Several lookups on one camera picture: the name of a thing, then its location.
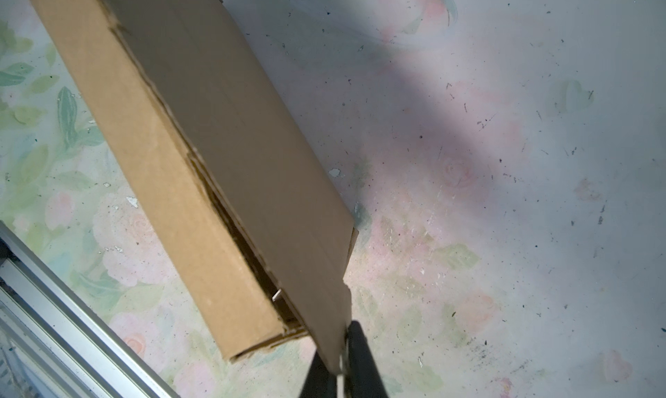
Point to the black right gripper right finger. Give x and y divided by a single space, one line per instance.
362 378

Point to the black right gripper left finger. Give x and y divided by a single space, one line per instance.
319 382

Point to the brown cardboard box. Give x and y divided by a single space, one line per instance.
243 208

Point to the aluminium front rail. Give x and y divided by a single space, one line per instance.
53 345

